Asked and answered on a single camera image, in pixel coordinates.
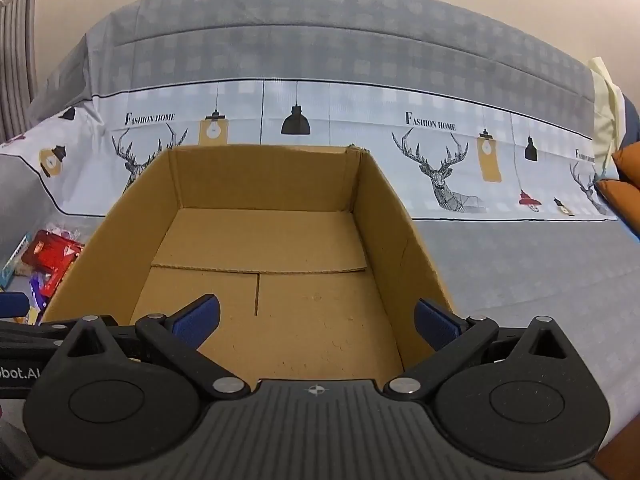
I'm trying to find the cream cloth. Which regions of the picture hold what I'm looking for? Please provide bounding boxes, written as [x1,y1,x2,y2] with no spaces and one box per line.
[587,57,627,182]

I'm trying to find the dark blue cushion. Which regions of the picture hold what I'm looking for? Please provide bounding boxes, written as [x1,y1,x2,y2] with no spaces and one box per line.
[622,104,640,147]

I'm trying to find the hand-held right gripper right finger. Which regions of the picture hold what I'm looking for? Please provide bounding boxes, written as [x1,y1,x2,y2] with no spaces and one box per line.
[383,297,584,402]

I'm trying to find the large red snack packet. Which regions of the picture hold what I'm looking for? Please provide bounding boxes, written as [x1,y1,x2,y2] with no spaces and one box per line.
[21,230,84,297]

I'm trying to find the grey curtain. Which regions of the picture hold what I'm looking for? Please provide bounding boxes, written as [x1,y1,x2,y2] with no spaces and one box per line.
[0,0,40,142]

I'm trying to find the cardboard box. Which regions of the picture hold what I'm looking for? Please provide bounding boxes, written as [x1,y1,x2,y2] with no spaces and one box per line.
[42,143,457,382]

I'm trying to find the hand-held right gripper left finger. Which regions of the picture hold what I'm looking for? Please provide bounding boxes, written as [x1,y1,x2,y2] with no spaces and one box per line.
[54,293,252,402]

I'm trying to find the orange cushion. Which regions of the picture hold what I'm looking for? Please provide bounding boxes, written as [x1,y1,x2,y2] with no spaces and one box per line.
[612,141,640,187]
[594,179,640,242]

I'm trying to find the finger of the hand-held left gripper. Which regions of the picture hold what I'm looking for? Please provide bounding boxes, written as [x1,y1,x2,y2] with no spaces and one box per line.
[0,292,77,350]

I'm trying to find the long blue snack packet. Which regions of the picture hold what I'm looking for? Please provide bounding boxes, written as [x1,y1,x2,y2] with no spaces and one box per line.
[0,232,29,289]

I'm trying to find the purple snack packet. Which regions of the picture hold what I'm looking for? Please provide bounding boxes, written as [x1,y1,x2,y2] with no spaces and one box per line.
[29,272,53,312]

